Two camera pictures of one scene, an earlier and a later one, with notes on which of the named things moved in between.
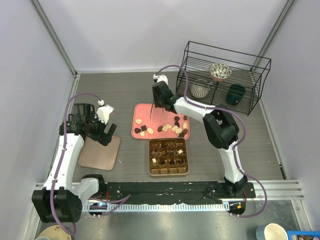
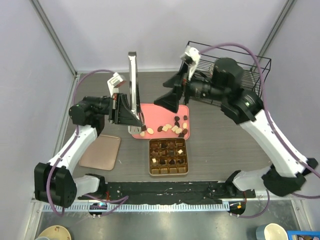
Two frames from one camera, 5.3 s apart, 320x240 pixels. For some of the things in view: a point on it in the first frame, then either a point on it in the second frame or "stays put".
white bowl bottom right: [270, 231] stays put
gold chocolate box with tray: [168, 156] stays put
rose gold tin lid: [95, 155] stays put
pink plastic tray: [148, 121] stays put
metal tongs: [151, 111] → [135, 104]
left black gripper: [105, 138] → [122, 114]
